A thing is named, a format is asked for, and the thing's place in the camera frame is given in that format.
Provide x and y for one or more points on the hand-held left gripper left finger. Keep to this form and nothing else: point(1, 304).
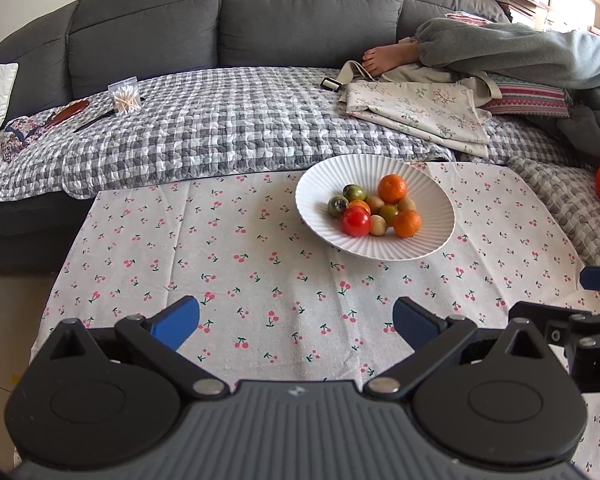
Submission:
point(177, 322)

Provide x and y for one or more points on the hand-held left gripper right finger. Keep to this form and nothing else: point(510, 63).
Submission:
point(415, 325)

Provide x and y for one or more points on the small orange mandarin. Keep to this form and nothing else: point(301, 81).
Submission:
point(407, 223)

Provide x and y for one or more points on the tan longan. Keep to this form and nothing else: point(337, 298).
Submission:
point(406, 203)
point(378, 225)
point(375, 202)

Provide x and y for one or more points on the light green jujube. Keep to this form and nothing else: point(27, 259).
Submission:
point(389, 213)

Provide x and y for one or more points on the red tomato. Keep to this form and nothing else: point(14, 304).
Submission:
point(356, 221)

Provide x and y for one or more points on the large orange mandarin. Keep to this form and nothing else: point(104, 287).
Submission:
point(392, 187)

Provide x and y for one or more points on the dark green jujube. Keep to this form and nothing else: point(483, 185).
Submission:
point(338, 206)

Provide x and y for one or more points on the white ribbed plate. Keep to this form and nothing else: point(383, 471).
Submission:
point(320, 180)

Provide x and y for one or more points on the cherry print cloth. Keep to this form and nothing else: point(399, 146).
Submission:
point(229, 240)

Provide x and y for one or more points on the orange cherry tomato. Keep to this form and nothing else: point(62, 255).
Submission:
point(361, 205)

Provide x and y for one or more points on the green-brown cherry tomato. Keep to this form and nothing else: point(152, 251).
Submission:
point(354, 192)

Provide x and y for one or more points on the dark grey garment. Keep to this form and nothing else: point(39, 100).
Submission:
point(595, 125)

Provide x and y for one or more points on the striped cushion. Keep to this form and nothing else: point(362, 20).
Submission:
point(530, 97)

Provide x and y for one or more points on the grey checked blanket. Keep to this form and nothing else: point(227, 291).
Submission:
point(229, 120)

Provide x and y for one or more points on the black pen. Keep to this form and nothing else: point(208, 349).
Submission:
point(94, 120)

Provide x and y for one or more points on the cream floral cloth bag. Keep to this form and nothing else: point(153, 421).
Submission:
point(420, 105)

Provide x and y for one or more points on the clear cotton swab box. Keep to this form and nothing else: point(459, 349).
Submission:
point(124, 96)

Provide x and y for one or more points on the red oval object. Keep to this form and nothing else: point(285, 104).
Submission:
point(69, 111)

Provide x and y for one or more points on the dark red patterned pouch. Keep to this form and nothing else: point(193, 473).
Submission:
point(19, 135)

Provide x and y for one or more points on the small black clip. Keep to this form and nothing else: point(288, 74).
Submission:
point(330, 83)

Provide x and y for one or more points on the dark grey sofa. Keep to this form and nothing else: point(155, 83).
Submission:
point(305, 10)

